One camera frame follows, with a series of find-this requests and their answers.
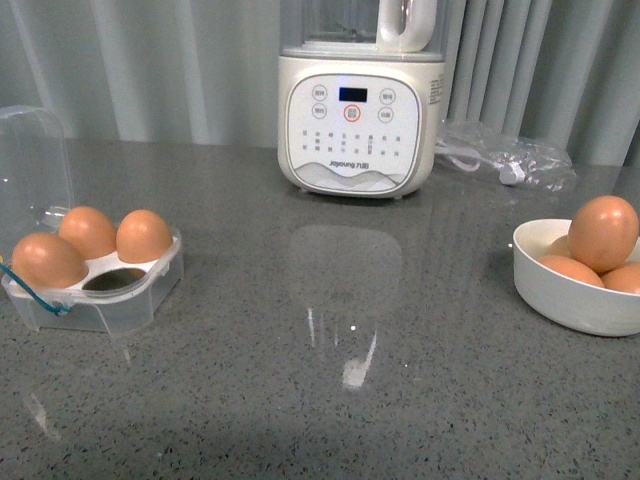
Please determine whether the brown egg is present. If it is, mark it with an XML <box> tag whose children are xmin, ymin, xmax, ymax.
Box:
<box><xmin>567</xmin><ymin>195</ymin><xmax>639</xmax><ymax>274</ymax></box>
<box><xmin>11</xmin><ymin>232</ymin><xmax>89</xmax><ymax>288</ymax></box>
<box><xmin>116</xmin><ymin>209</ymin><xmax>173</xmax><ymax>264</ymax></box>
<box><xmin>58</xmin><ymin>206</ymin><xmax>117</xmax><ymax>260</ymax></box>

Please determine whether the clear plastic egg box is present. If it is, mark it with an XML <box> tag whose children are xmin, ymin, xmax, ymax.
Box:
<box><xmin>1</xmin><ymin>106</ymin><xmax>184</xmax><ymax>336</ymax></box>

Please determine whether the pale egg bowl back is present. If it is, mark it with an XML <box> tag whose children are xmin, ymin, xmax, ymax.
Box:
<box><xmin>546</xmin><ymin>235</ymin><xmax>571</xmax><ymax>257</ymax></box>

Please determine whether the brown egg bowl left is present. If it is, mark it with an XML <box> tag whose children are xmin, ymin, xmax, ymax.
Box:
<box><xmin>537</xmin><ymin>255</ymin><xmax>604</xmax><ymax>288</ymax></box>

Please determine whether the brown egg bowl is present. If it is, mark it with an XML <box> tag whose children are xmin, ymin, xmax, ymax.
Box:
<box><xmin>537</xmin><ymin>255</ymin><xmax>604</xmax><ymax>288</ymax></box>
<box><xmin>601</xmin><ymin>261</ymin><xmax>640</xmax><ymax>295</ymax></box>

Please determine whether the brown egg bowl right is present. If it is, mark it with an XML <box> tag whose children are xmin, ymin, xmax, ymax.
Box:
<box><xmin>601</xmin><ymin>261</ymin><xmax>640</xmax><ymax>295</ymax></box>

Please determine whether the white Joyoung blender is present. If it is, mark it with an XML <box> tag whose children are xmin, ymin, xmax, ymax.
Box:
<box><xmin>277</xmin><ymin>0</ymin><xmax>450</xmax><ymax>198</ymax></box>

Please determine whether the clear plastic bag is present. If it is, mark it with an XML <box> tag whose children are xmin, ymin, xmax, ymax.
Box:
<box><xmin>435</xmin><ymin>120</ymin><xmax>577</xmax><ymax>192</ymax></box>

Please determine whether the white ceramic bowl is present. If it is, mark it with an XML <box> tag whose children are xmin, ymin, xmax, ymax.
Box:
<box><xmin>512</xmin><ymin>219</ymin><xmax>640</xmax><ymax>337</ymax></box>

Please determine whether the grey curtain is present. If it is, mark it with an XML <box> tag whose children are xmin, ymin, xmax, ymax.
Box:
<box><xmin>1</xmin><ymin>1</ymin><xmax>639</xmax><ymax>167</ymax></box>

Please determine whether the white power cable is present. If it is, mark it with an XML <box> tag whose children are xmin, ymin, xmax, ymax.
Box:
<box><xmin>433</xmin><ymin>138</ymin><xmax>525</xmax><ymax>187</ymax></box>

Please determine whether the teal string on box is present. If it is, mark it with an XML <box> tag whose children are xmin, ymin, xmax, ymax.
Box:
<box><xmin>0</xmin><ymin>263</ymin><xmax>72</xmax><ymax>318</ymax></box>

